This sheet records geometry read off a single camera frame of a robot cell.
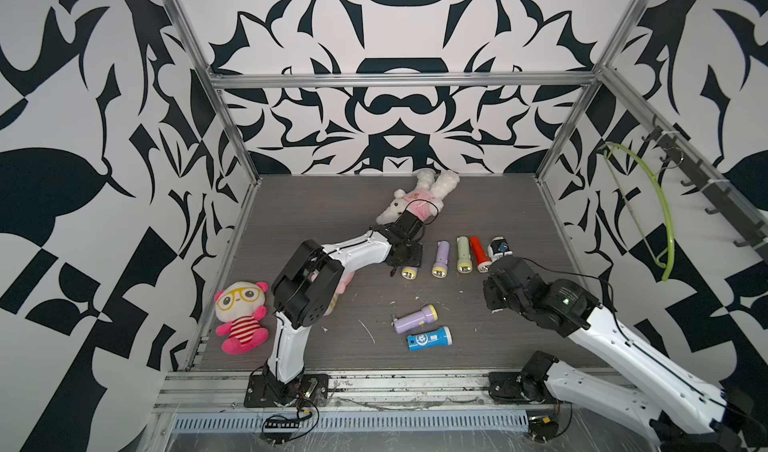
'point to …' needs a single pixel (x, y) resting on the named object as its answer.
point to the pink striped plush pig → (345, 280)
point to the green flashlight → (464, 263)
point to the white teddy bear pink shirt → (427, 199)
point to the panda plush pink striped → (241, 305)
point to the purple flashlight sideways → (428, 314)
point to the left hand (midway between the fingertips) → (413, 253)
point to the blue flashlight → (435, 338)
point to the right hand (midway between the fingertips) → (487, 279)
